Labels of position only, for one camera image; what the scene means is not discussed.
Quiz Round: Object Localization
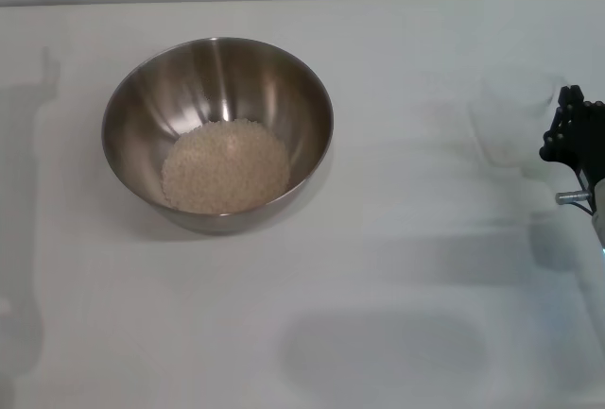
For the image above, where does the white uncooked rice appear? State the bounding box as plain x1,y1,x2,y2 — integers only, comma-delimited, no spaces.
162,119,290,215

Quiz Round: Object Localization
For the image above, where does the clear plastic measuring cup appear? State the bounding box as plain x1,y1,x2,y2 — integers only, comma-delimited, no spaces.
467,64,566,172

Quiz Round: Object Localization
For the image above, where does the silver elbow cable connector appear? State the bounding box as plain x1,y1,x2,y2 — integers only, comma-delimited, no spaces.
555,190,592,205

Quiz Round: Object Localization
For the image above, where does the stainless steel mixing bowl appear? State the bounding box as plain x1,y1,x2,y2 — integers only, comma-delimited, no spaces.
101,36,336,235

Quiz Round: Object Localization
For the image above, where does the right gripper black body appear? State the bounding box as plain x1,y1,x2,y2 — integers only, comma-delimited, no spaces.
566,118,605,188

